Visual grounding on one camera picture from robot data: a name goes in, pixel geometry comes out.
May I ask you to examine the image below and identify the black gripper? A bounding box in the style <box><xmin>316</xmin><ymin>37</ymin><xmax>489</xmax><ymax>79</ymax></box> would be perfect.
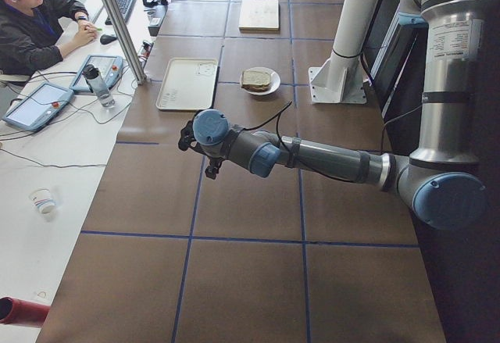
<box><xmin>205</xmin><ymin>157</ymin><xmax>223</xmax><ymax>179</ymax></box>

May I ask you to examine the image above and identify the bread slice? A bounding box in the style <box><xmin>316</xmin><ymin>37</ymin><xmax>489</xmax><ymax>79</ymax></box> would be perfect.
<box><xmin>240</xmin><ymin>67</ymin><xmax>274</xmax><ymax>93</ymax></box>

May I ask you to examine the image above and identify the white round plate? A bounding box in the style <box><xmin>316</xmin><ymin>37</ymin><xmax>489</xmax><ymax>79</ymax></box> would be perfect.
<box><xmin>240</xmin><ymin>66</ymin><xmax>281</xmax><ymax>95</ymax></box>

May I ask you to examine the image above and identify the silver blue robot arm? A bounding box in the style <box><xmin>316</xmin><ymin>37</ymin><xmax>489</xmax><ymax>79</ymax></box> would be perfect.
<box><xmin>178</xmin><ymin>0</ymin><xmax>499</xmax><ymax>230</ymax></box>

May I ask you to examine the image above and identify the cream bear tray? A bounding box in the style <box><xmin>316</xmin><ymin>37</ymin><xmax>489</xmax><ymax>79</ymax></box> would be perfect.
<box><xmin>155</xmin><ymin>57</ymin><xmax>218</xmax><ymax>111</ymax></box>

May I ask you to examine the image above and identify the clear water bottle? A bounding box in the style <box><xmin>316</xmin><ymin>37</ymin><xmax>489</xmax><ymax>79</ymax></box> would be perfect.
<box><xmin>82</xmin><ymin>63</ymin><xmax>115</xmax><ymax>108</ymax></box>

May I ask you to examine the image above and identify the upper teach pendant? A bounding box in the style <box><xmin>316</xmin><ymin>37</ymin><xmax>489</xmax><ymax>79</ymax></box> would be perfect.
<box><xmin>69</xmin><ymin>54</ymin><xmax>125</xmax><ymax>94</ymax></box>

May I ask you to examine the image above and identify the teach pendant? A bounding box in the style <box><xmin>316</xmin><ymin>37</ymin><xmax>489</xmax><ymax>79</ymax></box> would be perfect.
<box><xmin>2</xmin><ymin>82</ymin><xmax>74</xmax><ymax>132</ymax></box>
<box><xmin>69</xmin><ymin>54</ymin><xmax>125</xmax><ymax>94</ymax></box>

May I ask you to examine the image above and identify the wooden cutting board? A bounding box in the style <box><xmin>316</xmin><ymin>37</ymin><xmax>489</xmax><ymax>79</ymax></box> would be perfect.
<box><xmin>238</xmin><ymin>0</ymin><xmax>280</xmax><ymax>31</ymax></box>

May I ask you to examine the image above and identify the black computer mouse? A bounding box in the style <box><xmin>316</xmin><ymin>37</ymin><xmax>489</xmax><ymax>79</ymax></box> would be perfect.
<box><xmin>99</xmin><ymin>34</ymin><xmax>117</xmax><ymax>45</ymax></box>

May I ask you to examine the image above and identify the paper cup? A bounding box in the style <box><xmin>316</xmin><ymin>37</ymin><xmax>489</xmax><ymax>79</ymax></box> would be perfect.
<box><xmin>29</xmin><ymin>188</ymin><xmax>55</xmax><ymax>214</ymax></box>

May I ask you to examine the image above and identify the lower teach pendant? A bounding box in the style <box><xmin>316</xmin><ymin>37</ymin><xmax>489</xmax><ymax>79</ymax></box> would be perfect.
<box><xmin>2</xmin><ymin>82</ymin><xmax>74</xmax><ymax>132</ymax></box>

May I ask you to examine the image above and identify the black keyboard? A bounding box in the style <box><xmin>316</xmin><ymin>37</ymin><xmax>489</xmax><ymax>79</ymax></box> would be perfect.
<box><xmin>116</xmin><ymin>0</ymin><xmax>136</xmax><ymax>23</ymax></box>

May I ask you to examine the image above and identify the red cylinder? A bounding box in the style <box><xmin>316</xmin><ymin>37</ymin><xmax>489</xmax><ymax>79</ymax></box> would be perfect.
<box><xmin>1</xmin><ymin>297</ymin><xmax>50</xmax><ymax>327</ymax></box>

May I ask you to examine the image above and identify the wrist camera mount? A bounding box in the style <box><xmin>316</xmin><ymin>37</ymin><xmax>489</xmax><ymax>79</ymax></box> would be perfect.
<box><xmin>178</xmin><ymin>120</ymin><xmax>197</xmax><ymax>152</ymax></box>

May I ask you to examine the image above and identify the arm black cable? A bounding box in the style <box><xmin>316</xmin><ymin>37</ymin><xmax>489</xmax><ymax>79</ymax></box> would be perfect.
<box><xmin>241</xmin><ymin>100</ymin><xmax>423</xmax><ymax>183</ymax></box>

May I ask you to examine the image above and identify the white pedestal column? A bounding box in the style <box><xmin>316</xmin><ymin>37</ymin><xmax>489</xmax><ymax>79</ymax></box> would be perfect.
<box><xmin>308</xmin><ymin>0</ymin><xmax>378</xmax><ymax>104</ymax></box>

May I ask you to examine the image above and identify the aluminium frame post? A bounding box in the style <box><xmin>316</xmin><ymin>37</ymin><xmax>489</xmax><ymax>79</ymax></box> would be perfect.
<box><xmin>102</xmin><ymin>0</ymin><xmax>146</xmax><ymax>85</ymax></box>

